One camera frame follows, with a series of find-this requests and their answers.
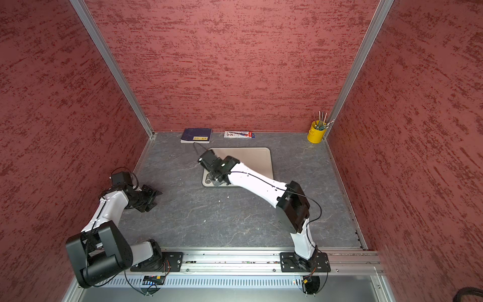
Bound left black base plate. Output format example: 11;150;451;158
130;252;184;273

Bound pens in yellow cup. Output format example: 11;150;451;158
316;111;334;131

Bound beige cutting board green rim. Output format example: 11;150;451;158
211;147;274;179

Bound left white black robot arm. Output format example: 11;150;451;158
65;184;166;288

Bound aluminium front rail frame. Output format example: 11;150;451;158
63;248;396;301

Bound yellow cup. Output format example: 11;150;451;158
307;120;327;144

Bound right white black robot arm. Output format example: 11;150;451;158
198;150;318;272

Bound white red flat box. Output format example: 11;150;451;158
224;131;255;138

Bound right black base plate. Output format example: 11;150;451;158
279;250;331;273

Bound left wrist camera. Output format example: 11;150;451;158
110;171;133;187

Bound dark blue book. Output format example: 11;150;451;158
180;128;212;143

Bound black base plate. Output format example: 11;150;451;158
279;250;331;273
130;252;184;273

